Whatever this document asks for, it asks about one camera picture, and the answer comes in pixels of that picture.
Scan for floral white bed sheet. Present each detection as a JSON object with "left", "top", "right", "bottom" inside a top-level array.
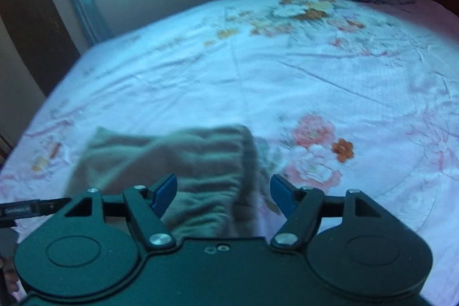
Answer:
[{"left": 1, "top": 0, "right": 458, "bottom": 305}]

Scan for dark wooden wardrobe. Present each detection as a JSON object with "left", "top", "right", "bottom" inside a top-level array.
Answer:
[{"left": 1, "top": 0, "right": 80, "bottom": 95}]

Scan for grey-brown fleece pants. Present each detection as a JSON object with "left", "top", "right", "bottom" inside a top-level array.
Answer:
[{"left": 65, "top": 125, "right": 259, "bottom": 238}]

